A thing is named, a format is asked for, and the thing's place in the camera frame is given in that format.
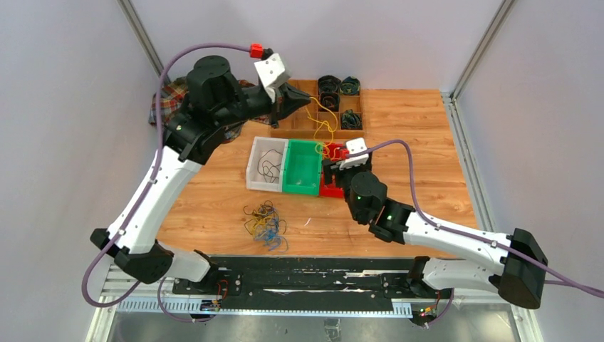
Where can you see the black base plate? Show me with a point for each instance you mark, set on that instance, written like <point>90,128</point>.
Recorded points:
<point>288,283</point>

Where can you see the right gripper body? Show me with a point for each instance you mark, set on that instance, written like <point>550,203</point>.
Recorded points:
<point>342,177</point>

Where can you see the rolled green tie top-right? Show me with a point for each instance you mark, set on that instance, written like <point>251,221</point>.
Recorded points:
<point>350,86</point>

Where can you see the rolled dark tie top-left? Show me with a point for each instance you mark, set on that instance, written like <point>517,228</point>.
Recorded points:
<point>328,84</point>

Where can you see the rolled dark tie middle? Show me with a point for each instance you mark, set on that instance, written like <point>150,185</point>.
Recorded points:
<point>330,100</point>

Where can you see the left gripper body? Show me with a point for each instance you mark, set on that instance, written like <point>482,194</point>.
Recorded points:
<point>253,104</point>

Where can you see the aluminium rail frame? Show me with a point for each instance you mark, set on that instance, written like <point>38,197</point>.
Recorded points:
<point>154,313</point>

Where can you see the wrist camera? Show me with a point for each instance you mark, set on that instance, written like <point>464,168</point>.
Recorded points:
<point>272,73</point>
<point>357,154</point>

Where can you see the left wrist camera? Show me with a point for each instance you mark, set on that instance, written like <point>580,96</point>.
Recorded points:
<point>272,73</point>

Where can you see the green plastic bin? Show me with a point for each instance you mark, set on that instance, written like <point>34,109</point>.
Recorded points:
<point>302,169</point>

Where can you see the wooden compartment tray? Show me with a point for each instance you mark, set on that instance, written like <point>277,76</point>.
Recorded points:
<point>313,124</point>

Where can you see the red plastic bin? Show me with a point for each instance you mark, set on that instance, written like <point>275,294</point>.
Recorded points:
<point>333,152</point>

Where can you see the plaid cloth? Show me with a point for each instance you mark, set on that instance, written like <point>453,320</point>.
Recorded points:
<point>171,98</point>

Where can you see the rolled green tie bottom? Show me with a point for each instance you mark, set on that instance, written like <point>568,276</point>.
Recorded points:
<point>350,120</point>

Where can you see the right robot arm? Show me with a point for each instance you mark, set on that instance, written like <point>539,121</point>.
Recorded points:
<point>510,265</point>

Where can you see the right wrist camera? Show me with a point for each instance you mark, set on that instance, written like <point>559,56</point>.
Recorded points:
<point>357,154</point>

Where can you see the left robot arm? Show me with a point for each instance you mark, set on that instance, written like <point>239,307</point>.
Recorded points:
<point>214,104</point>

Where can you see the white plastic bin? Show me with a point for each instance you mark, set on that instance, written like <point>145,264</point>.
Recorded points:
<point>264,169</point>

